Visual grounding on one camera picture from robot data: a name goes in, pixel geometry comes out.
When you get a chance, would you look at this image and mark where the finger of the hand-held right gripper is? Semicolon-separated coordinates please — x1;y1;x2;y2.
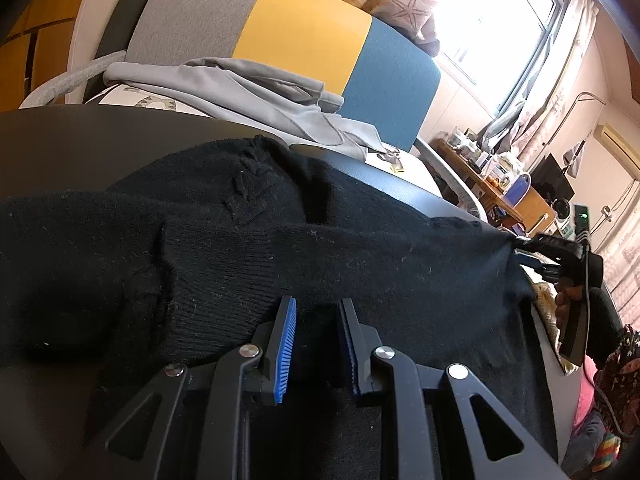
516;254;557;282
514;234;552;257

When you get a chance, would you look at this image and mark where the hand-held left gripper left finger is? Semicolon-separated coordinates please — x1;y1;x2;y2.
70;296;297;480

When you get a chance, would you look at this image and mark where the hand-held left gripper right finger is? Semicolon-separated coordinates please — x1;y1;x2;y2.
339;298;571;480

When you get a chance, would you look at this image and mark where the black knit sweater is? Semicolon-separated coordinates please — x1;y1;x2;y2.
0;135;558;480

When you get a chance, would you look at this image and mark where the person's right hand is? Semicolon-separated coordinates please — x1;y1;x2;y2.
555;284;577;334

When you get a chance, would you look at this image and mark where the wooden side table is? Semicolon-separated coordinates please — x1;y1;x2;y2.
432;137;556;233

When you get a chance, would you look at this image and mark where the black monitor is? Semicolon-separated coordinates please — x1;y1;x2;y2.
531;154;576;202

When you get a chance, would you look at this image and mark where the group of small desk items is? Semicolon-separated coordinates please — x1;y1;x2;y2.
445;127;521;191

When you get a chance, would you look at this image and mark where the dark floral clothing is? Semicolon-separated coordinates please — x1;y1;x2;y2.
592;325;640;441

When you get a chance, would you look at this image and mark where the beige air conditioner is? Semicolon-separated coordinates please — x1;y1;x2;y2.
592;124;640;181

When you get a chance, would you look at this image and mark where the pink cloth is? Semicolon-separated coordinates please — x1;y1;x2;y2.
575;365;601;431

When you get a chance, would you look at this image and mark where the curved metal rod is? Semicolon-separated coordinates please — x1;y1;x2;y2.
550;92;607;153

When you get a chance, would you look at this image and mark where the pale pink patterned curtain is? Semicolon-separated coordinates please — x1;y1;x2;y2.
480;0;601;161

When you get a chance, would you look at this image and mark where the colourful striped cloth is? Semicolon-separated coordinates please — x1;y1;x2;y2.
592;435;626;471

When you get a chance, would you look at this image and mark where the window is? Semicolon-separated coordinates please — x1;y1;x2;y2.
435;0;561;111

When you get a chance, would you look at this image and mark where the light grey garment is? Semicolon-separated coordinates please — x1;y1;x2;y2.
102;57;388;161

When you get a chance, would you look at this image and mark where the beige starfish print curtain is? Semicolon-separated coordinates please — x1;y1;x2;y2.
295;0;441;56

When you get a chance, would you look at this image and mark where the grey yellow blue sofa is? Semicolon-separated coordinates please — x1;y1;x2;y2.
20;0;483;221

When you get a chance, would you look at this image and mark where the black rolled mat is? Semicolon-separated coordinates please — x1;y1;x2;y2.
95;0;186;61

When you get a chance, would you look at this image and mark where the wooden wardrobe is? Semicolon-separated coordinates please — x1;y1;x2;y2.
0;0;101;111

